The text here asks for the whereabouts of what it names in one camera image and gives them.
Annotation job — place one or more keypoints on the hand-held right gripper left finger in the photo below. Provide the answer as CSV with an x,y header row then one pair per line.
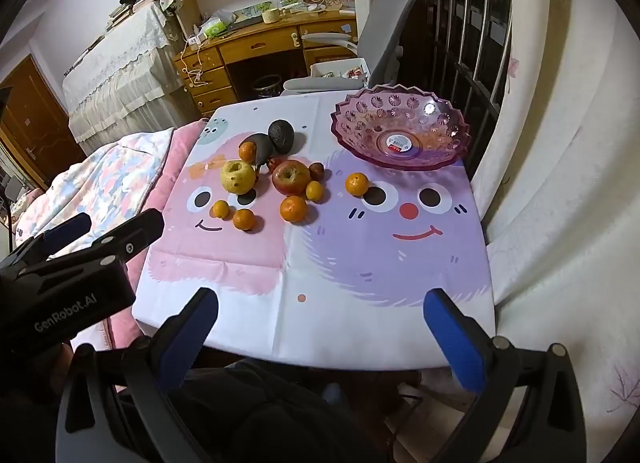
x,y
187,343

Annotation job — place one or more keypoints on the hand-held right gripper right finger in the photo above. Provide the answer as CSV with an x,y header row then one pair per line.
x,y
455,338

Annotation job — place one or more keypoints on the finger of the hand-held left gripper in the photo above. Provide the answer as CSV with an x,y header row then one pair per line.
x,y
137,233
67,232

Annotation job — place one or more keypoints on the small yellow-orange kumquat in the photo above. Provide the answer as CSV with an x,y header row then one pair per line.
x,y
220,209
314,190

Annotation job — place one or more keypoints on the orange tangerine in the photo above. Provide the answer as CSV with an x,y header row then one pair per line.
x,y
293,208
247,151
357,184
244,219

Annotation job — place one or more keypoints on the yellow apple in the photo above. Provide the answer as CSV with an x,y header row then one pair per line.
x,y
237,176

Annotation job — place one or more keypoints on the blackened banana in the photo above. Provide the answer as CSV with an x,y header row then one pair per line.
x,y
261,145

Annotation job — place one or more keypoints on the red apple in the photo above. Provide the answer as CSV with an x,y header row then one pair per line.
x,y
290,177

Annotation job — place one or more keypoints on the brown-red lychee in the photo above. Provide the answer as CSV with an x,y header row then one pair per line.
x,y
274,163
316,171

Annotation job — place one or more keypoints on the purple glass fruit plate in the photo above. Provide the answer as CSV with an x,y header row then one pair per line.
x,y
430,143

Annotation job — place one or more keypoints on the floral quilt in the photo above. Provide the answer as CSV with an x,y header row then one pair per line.
x,y
100,178

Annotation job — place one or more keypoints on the pink quilt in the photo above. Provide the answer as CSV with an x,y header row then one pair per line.
x,y
172,163

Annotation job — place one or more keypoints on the brown wooden door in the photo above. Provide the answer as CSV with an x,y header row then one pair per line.
x,y
30,118

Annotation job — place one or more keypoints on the cartoon printed tablecloth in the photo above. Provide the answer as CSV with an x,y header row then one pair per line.
x,y
325,268

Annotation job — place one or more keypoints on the white lace cover cloth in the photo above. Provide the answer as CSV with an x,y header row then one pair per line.
x,y
125,68

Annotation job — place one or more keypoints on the white floral curtain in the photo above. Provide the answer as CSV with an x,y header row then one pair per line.
x,y
550,193

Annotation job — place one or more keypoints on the dark avocado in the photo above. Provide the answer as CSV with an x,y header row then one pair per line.
x,y
281,134

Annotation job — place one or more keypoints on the black trash bin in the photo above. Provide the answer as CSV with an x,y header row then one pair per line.
x,y
266,86

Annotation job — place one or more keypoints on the green tissue pack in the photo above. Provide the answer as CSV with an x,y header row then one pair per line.
x,y
216,28

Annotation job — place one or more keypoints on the wooden desk with drawers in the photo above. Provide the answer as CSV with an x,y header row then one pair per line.
x,y
260,43

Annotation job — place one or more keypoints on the white tray with snacks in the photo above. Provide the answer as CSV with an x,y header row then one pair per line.
x,y
335,68

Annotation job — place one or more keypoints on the metal window grille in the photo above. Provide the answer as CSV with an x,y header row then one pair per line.
x,y
465,18

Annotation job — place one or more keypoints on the grey office chair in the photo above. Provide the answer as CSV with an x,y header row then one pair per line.
x,y
385,23

